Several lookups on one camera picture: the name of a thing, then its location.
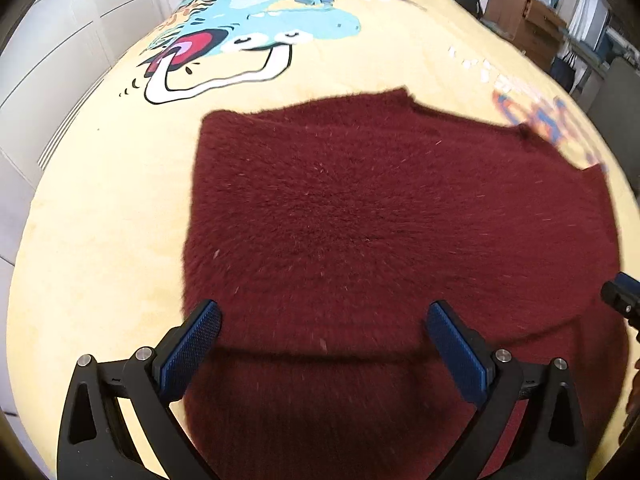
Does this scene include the dark red knit sweater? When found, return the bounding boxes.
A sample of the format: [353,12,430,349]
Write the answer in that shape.
[183,89,628,479]

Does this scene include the person's right hand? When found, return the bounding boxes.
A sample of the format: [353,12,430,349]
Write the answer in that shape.
[618,360,640,444]

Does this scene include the yellow dino print bedspread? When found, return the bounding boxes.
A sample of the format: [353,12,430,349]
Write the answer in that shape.
[8,0,639,466]

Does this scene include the grey green chair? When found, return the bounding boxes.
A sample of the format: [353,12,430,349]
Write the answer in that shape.
[588,58,640,172]

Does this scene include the dark navy hanging bag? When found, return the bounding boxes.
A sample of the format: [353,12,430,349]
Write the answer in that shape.
[549,51,577,93]

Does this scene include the wooden drawer cabinet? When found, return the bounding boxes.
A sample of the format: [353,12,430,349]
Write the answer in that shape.
[484,0,566,72]

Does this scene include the white wardrobe doors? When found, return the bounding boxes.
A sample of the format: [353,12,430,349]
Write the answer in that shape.
[0,0,172,271]

